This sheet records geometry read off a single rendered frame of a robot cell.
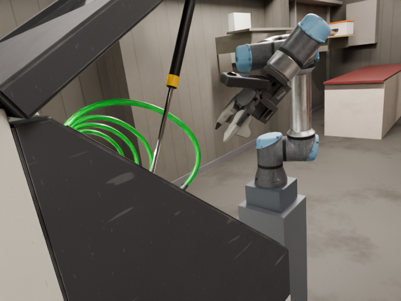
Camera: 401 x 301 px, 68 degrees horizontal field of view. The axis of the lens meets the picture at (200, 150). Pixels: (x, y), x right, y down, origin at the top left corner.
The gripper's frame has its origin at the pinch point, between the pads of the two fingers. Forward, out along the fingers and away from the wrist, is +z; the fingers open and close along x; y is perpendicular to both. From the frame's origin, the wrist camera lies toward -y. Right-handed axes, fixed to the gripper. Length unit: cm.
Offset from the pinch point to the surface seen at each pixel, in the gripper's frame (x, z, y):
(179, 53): -18.7, -9.9, -25.1
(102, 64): 233, 54, -17
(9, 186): -39, 11, -36
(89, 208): -36.5, 11.4, -27.3
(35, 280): -42, 19, -29
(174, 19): 304, -22, 25
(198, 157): -0.3, 9.4, 0.0
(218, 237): -27.0, 13.1, 0.6
